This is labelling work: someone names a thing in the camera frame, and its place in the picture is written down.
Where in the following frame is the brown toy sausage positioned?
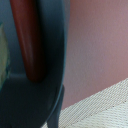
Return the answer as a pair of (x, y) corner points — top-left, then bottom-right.
(10, 0), (45, 82)

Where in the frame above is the grey toy pot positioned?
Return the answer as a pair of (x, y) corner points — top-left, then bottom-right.
(0, 0), (70, 128)

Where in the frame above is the white woven placemat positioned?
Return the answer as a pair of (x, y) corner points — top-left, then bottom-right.
(41, 77), (128, 128)

